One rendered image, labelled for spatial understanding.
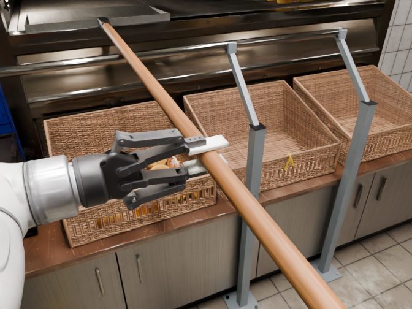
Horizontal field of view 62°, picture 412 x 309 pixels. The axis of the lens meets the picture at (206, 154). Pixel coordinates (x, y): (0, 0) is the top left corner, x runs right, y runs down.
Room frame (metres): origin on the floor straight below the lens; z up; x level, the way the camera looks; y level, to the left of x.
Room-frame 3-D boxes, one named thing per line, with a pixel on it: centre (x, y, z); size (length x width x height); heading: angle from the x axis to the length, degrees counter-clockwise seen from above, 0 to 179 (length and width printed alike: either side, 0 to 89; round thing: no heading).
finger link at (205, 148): (0.47, 0.00, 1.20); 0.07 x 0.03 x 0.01; 113
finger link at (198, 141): (0.46, 0.03, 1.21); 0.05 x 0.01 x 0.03; 113
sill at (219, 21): (1.64, -0.11, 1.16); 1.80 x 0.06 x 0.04; 113
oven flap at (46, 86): (1.62, -0.12, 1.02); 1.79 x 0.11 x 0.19; 113
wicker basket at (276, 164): (1.38, -0.24, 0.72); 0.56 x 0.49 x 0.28; 112
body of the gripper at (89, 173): (0.41, 0.14, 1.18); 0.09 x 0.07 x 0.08; 113
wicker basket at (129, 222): (1.14, 0.31, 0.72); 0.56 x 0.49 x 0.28; 115
